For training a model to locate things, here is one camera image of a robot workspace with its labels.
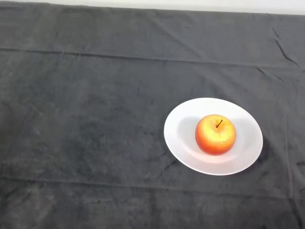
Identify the red yellow apple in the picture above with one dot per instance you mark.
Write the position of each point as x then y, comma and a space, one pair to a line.
215, 136

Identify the white round plate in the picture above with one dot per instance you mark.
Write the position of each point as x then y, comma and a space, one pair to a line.
181, 143

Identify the black cloth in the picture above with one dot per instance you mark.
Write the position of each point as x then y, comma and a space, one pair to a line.
71, 95

